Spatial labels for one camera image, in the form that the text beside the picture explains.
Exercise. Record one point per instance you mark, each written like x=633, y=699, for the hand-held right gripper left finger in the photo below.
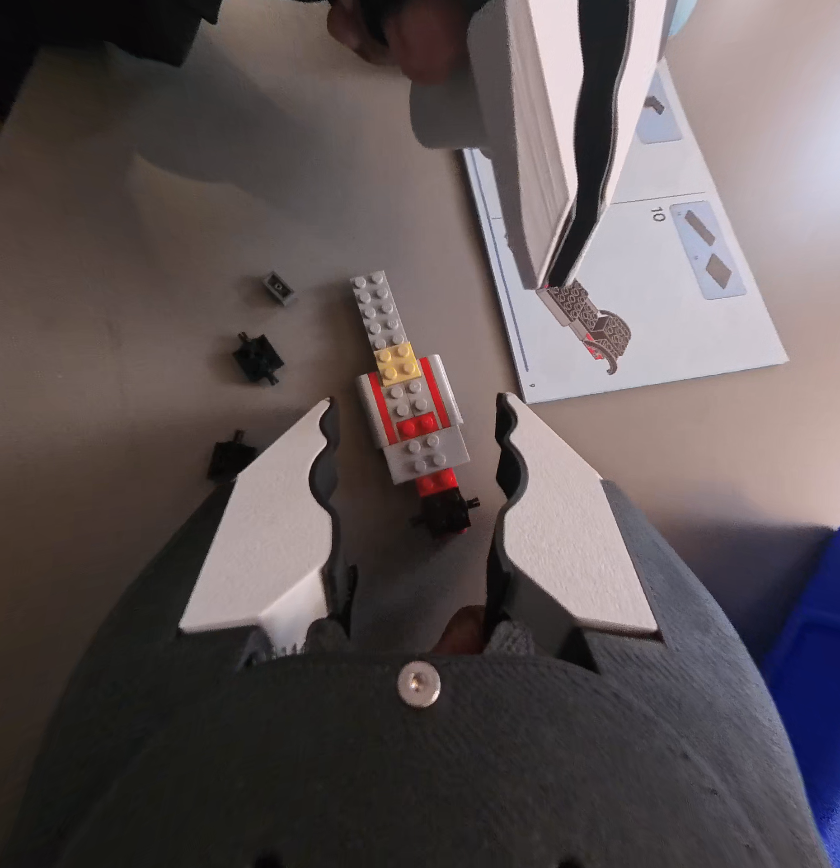
x=270, y=542

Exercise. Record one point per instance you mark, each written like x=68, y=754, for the small grey toy brick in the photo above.
x=279, y=288

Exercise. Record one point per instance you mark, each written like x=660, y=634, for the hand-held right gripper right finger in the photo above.
x=569, y=556

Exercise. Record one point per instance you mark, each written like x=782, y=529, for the grey red toy brick model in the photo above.
x=420, y=447

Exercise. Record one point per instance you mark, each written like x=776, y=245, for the black toy brick with pins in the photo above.
x=259, y=357
x=230, y=459

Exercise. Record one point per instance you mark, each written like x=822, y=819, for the blue plastic bin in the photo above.
x=819, y=678

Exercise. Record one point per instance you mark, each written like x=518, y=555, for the brick instruction booklet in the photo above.
x=664, y=325

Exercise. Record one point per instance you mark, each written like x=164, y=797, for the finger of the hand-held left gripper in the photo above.
x=528, y=135
x=640, y=81

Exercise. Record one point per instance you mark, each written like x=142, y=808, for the grey-brown desk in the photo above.
x=155, y=237

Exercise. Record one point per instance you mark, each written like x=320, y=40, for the person's left hand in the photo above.
x=426, y=47

